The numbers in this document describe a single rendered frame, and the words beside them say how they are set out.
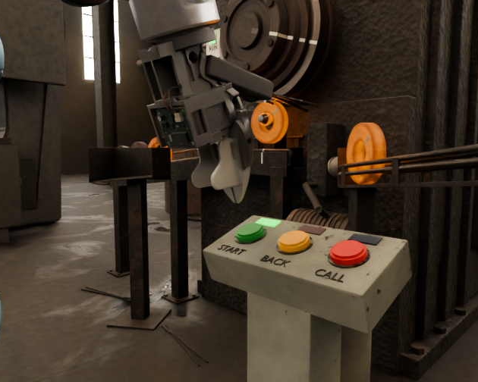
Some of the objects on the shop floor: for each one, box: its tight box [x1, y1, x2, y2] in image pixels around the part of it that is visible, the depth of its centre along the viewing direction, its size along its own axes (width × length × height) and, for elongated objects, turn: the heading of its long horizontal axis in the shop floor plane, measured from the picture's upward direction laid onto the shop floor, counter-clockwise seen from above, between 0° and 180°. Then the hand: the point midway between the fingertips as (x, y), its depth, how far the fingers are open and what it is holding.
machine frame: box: [197, 0, 478, 380], centre depth 177 cm, size 73×108×176 cm
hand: (239, 191), depth 53 cm, fingers closed
